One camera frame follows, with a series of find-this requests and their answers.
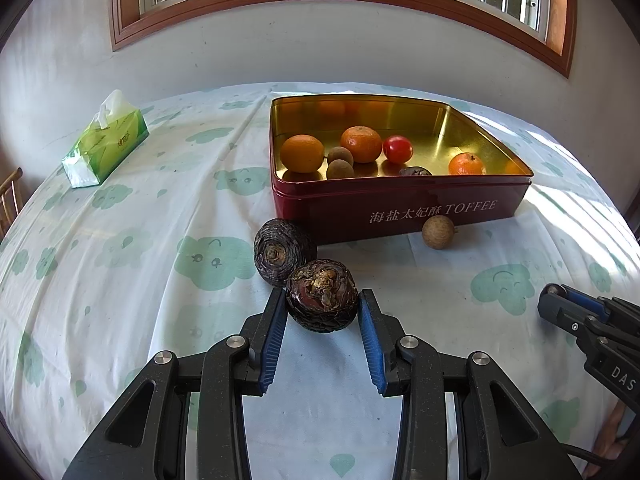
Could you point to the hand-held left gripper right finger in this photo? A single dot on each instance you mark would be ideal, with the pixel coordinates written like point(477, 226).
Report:
point(372, 350)

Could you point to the small orange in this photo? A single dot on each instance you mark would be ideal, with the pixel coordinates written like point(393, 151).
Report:
point(466, 164)

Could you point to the green tissue pack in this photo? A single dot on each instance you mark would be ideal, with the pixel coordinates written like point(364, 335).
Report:
point(105, 142)

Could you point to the large smooth orange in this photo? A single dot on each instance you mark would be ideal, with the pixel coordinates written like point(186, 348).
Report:
point(302, 153)

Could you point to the wooden chair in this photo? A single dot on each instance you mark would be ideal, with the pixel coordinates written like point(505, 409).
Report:
point(10, 200)

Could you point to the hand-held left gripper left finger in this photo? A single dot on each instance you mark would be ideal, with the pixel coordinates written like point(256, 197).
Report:
point(272, 350)

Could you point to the dark water chestnut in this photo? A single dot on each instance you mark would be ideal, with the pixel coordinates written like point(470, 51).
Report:
point(280, 252)
point(415, 172)

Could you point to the tangerine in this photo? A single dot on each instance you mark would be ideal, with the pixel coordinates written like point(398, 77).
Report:
point(361, 144)

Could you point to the person's right hand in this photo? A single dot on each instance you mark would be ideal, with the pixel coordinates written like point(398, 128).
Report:
point(612, 435)

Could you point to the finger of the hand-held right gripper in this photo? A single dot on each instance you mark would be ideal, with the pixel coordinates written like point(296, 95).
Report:
point(567, 325)
point(585, 305)

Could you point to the water chestnut with yellow sprout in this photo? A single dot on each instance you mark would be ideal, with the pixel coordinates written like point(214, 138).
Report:
point(322, 297)

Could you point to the white tablecloth with green clouds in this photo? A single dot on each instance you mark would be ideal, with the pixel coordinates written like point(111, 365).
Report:
point(125, 310)

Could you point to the brown longan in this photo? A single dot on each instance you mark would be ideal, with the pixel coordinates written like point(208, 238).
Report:
point(341, 152)
point(438, 231)
point(340, 170)

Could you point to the red cherry tomato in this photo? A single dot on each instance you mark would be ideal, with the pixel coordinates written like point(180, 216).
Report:
point(398, 149)

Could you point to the red toffee tin box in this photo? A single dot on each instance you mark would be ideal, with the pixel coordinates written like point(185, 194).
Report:
point(400, 210)

